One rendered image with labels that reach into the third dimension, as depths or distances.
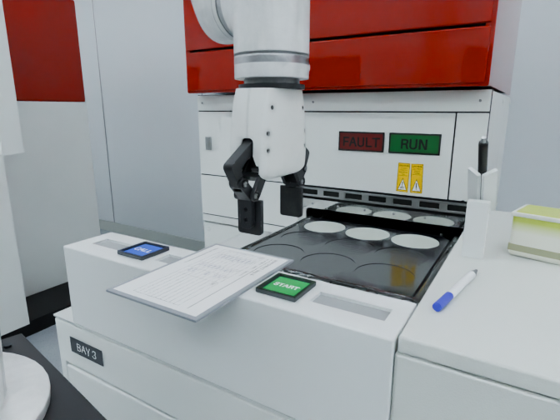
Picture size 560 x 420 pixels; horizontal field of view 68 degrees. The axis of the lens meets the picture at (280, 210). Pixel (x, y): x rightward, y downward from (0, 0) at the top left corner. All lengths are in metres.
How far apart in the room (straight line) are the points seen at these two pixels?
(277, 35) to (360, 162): 0.66
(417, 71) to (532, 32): 1.57
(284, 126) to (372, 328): 0.24
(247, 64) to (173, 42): 3.08
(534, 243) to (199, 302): 0.48
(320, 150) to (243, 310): 0.67
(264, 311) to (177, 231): 3.23
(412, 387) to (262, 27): 0.39
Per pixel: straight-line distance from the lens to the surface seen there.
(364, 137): 1.05
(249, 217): 0.45
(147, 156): 3.81
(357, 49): 1.02
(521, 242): 0.70
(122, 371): 0.76
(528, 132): 2.48
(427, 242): 0.95
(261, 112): 0.44
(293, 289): 0.51
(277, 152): 0.46
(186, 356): 0.62
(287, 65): 0.45
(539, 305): 0.56
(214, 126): 1.30
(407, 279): 0.74
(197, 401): 0.65
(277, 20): 0.46
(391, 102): 1.03
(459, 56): 0.96
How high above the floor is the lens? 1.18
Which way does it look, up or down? 14 degrees down
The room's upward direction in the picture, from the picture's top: straight up
